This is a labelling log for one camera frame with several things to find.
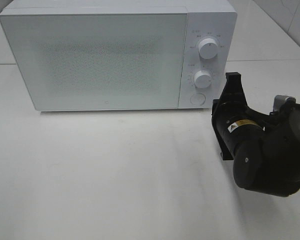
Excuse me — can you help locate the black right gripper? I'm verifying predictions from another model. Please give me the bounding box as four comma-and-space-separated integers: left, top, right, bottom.
211, 72, 273, 190

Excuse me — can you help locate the white microwave door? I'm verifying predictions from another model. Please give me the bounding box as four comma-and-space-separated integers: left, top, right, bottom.
0, 14, 187, 111

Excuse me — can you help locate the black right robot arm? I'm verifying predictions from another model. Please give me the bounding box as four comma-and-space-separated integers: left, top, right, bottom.
211, 72, 300, 197

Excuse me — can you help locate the round white door button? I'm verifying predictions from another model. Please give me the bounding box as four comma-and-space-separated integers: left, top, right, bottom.
190, 93, 206, 106

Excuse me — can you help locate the white microwave oven body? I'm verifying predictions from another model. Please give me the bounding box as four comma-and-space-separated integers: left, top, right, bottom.
0, 0, 237, 111

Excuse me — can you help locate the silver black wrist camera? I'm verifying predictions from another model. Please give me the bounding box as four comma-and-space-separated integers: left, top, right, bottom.
273, 95, 296, 113

